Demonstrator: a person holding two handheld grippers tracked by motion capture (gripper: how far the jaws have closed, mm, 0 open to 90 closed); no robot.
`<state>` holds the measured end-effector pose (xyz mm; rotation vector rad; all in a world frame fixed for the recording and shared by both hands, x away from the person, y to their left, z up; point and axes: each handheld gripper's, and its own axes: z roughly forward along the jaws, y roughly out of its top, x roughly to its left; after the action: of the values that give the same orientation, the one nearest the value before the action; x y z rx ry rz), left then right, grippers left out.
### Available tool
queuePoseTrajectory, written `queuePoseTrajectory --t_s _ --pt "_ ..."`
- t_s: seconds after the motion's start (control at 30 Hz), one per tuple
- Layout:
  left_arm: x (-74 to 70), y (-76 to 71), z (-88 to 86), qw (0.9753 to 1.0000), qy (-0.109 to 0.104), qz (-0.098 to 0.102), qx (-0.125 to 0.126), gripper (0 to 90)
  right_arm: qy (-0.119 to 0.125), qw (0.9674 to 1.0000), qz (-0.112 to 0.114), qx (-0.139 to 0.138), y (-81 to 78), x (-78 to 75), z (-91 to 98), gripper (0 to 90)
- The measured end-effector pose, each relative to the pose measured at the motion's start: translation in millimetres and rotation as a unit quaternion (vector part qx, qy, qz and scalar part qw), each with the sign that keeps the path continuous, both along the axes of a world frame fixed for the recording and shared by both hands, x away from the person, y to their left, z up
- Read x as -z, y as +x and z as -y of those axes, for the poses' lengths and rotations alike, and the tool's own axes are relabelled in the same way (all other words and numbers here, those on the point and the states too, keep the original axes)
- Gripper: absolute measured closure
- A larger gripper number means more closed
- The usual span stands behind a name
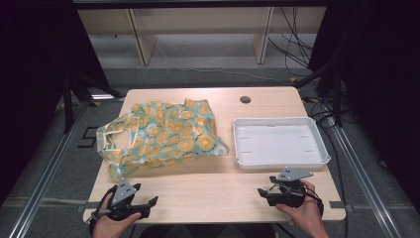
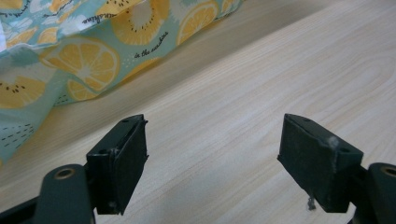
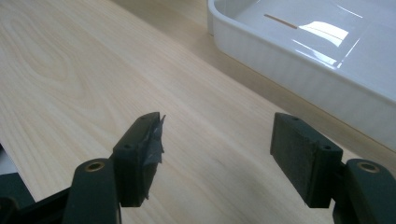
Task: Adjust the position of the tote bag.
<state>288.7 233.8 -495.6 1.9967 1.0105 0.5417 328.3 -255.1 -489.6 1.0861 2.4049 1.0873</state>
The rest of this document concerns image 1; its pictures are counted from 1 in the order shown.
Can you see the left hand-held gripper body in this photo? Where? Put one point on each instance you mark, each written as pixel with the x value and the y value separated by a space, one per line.
pixel 124 193

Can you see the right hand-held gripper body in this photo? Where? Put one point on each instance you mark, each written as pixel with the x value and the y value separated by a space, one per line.
pixel 292 174

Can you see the green bag with orange print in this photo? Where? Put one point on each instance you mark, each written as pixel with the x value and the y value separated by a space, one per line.
pixel 168 135

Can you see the person's left hand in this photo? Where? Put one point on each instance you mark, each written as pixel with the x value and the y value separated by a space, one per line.
pixel 110 228

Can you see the person's right hand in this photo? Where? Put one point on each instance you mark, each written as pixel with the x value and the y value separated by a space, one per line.
pixel 305 214

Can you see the white plastic tray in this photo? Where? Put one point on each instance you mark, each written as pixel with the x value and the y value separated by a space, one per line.
pixel 277 143

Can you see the round table grommet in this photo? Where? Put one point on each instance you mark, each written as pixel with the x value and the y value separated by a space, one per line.
pixel 245 99

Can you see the black metal stand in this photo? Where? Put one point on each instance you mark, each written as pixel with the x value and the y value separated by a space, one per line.
pixel 336 99
pixel 68 105

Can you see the black curtain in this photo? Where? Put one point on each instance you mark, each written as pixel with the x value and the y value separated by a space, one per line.
pixel 29 82
pixel 379 82

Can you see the light wooden shelf unit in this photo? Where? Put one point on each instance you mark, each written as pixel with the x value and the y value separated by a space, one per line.
pixel 145 43

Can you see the aluminium floor rail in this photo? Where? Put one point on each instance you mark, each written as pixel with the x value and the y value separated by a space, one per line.
pixel 366 185
pixel 46 178

